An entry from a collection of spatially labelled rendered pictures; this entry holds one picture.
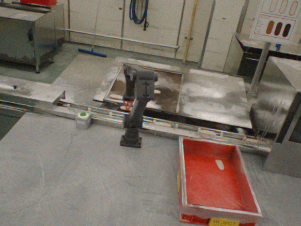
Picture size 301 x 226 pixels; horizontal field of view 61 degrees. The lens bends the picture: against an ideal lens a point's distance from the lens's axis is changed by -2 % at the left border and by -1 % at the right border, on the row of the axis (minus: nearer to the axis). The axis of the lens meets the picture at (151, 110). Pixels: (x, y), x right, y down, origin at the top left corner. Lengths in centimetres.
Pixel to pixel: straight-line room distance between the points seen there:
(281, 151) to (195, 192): 51
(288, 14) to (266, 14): 16
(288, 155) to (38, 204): 121
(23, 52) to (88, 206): 341
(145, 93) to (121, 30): 431
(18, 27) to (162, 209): 355
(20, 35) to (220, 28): 321
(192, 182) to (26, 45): 345
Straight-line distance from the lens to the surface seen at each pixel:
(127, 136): 144
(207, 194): 130
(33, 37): 417
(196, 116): 171
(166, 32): 522
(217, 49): 498
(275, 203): 142
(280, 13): 232
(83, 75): 228
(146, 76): 110
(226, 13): 486
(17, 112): 185
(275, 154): 151
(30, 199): 124
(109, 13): 537
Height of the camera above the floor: 173
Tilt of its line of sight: 30 degrees down
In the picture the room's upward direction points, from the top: 8 degrees clockwise
